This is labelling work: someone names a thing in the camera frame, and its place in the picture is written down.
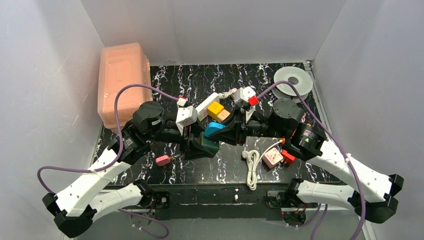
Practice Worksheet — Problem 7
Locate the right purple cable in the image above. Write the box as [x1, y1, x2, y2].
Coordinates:
[256, 80, 367, 240]

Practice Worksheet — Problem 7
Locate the red cube socket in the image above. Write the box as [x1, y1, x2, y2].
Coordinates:
[281, 149, 296, 166]

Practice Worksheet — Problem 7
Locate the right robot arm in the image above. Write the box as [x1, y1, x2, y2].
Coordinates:
[205, 99, 404, 224]

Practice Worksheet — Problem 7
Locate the white cable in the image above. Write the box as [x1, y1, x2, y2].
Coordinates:
[241, 138, 284, 192]

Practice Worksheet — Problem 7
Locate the pink cube plug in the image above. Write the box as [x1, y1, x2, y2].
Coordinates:
[262, 147, 284, 169]
[155, 155, 173, 167]

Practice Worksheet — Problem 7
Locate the white cartoon cube plug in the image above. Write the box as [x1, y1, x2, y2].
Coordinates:
[233, 86, 256, 107]

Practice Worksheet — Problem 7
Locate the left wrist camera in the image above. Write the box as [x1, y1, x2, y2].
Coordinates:
[175, 96, 198, 136]

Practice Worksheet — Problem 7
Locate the light blue cube socket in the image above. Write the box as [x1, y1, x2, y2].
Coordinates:
[204, 121, 226, 137]

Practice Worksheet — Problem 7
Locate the yellow cube plug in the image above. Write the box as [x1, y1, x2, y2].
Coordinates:
[207, 101, 225, 121]

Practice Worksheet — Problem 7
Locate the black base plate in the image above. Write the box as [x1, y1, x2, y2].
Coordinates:
[120, 181, 319, 221]

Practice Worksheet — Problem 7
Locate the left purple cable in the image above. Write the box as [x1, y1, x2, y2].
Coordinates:
[37, 83, 186, 239]

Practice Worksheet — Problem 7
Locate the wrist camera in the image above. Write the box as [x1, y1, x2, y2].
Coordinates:
[233, 86, 259, 123]
[175, 96, 198, 136]

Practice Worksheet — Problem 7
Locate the pink plastic storage box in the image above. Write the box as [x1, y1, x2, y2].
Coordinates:
[97, 42, 153, 133]

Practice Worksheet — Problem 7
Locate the grey filament spool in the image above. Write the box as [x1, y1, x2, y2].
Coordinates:
[271, 66, 313, 103]

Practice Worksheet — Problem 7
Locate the purple cable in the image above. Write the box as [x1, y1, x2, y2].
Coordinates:
[256, 80, 367, 240]
[37, 83, 186, 239]

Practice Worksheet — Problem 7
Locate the white power strip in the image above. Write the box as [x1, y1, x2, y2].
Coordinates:
[195, 92, 220, 122]

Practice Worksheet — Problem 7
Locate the green cube plug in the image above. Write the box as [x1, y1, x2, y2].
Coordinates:
[198, 131, 220, 155]

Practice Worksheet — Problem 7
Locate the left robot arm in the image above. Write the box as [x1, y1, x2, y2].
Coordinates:
[42, 101, 220, 238]

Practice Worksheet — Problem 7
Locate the beige cube plug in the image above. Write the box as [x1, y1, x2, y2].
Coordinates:
[216, 109, 231, 123]

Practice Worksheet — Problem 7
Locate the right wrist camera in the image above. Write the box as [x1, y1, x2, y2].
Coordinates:
[233, 86, 259, 123]

